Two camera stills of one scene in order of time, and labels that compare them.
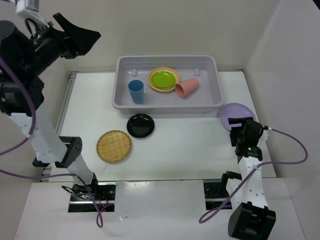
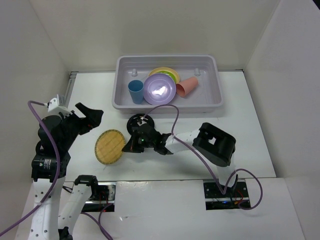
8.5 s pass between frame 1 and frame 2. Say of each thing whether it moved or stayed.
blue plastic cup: stayed
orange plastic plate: stayed
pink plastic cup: stayed
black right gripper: moved
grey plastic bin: stayed
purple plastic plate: moved
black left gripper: moved
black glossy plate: stayed
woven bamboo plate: moved
